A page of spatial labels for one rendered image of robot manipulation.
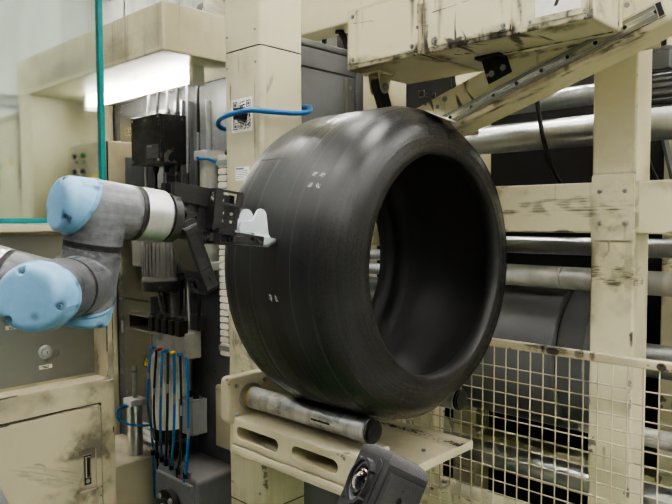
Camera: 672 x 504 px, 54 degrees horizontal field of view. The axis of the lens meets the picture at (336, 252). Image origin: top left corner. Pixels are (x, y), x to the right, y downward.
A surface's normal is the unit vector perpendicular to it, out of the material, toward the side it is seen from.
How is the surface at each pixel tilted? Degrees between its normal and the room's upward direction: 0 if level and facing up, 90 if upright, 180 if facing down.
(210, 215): 83
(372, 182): 83
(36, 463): 90
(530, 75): 90
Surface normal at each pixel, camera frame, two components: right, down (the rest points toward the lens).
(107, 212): 0.71, 0.15
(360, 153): 0.13, -0.49
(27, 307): 0.04, 0.05
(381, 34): -0.69, 0.04
